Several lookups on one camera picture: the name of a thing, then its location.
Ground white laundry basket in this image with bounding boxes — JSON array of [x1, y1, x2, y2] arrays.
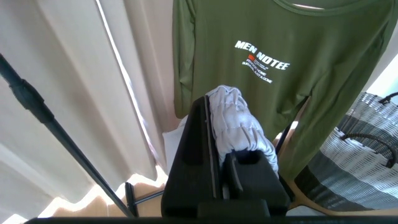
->
[[294, 91, 398, 213]]

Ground beige curtain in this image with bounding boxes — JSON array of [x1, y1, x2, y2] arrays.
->
[[0, 0, 398, 218]]

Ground black clothes rack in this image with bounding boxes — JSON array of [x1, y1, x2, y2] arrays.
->
[[0, 52, 295, 218]]

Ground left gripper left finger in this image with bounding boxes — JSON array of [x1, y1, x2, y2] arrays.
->
[[160, 95, 223, 218]]

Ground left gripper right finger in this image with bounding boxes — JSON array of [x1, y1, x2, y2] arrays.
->
[[221, 149, 292, 218]]

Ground blue-grey garment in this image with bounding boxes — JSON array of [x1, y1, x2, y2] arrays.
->
[[162, 84, 280, 179]]

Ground green long-sleeved shirt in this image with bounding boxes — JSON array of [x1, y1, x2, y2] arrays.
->
[[172, 0, 398, 183]]

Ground pink clothes hanger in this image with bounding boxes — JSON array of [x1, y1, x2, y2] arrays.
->
[[292, 2, 326, 11]]

